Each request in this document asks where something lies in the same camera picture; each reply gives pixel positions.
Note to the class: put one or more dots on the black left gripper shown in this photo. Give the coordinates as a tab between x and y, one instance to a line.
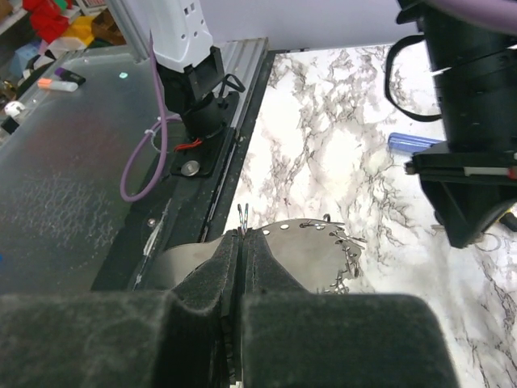
470	178

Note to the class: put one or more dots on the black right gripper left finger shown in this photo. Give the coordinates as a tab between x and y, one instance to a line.
173	338

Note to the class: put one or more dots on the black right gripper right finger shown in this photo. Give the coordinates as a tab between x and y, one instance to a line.
294	338

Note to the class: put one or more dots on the blue red screwdriver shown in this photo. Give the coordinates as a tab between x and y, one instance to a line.
410	143

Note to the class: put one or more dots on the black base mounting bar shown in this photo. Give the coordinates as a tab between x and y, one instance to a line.
180	210

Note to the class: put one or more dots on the black purple marker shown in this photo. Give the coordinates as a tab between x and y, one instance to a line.
69	76

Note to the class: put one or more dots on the orange highlighter pen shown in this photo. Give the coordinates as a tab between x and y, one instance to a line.
56	85

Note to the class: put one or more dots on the yellow handled tool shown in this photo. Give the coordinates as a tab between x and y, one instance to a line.
509	220

